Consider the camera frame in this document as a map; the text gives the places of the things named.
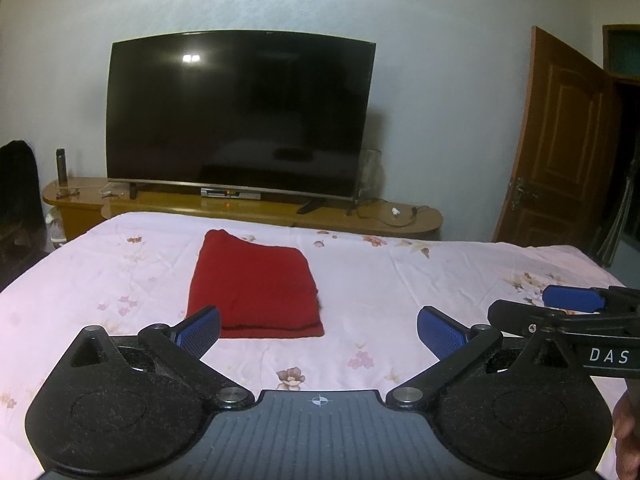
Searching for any silver set-top box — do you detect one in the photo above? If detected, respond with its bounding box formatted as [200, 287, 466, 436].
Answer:
[201, 187, 262, 200]

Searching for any pink floral bed sheet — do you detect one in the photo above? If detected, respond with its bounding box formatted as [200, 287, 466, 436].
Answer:
[0, 211, 640, 480]

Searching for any brown wooden door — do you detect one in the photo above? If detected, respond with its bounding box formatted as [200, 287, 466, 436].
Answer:
[492, 26, 622, 262]

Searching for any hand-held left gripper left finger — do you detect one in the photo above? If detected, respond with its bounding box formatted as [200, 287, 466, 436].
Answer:
[67, 305, 255, 412]

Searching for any person's right hand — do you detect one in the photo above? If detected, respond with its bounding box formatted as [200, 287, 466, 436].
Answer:
[613, 389, 640, 478]

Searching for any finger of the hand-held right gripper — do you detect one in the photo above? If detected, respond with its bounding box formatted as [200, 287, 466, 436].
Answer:
[542, 284, 640, 314]
[487, 299, 640, 347]

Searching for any black cable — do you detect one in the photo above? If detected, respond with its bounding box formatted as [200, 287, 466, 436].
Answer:
[349, 199, 432, 227]

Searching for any metal door handle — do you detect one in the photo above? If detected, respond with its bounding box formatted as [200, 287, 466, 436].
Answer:
[509, 178, 542, 212]

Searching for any black flat screen television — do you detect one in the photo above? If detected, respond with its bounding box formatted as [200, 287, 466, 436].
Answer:
[105, 30, 377, 215]

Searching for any transom window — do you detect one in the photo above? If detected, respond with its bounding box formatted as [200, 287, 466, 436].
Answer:
[602, 23, 640, 79]

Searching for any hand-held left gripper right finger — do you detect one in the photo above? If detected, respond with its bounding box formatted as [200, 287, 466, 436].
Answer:
[387, 305, 577, 410]

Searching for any wooden television stand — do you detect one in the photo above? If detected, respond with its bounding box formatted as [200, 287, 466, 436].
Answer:
[42, 176, 444, 242]

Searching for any red garment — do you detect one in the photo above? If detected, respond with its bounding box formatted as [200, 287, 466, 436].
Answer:
[186, 229, 326, 340]

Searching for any hanging striped cloth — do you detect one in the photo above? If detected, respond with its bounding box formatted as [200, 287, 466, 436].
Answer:
[597, 160, 640, 269]

